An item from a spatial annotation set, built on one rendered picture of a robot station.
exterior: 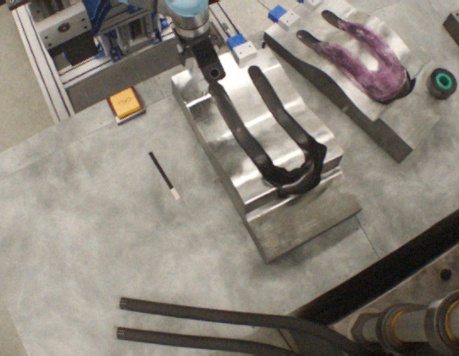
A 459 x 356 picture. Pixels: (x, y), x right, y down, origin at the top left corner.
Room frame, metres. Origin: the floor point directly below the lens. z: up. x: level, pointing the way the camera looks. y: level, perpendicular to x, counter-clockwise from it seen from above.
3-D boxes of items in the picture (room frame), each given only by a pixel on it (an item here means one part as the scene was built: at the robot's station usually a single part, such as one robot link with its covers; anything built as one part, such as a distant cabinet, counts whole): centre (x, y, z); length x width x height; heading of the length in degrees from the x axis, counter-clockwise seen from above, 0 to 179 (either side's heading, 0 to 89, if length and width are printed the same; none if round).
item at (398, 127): (0.75, -0.31, 0.86); 0.50 x 0.26 x 0.11; 53
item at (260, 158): (0.49, -0.07, 0.92); 0.35 x 0.16 x 0.09; 36
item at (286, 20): (0.86, -0.06, 0.86); 0.13 x 0.05 x 0.05; 53
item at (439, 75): (0.69, -0.51, 0.93); 0.08 x 0.08 x 0.04
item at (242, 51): (0.72, 0.04, 0.89); 0.13 x 0.05 x 0.05; 36
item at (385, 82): (0.74, -0.31, 0.90); 0.26 x 0.18 x 0.08; 53
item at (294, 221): (0.47, -0.07, 0.87); 0.50 x 0.26 x 0.14; 36
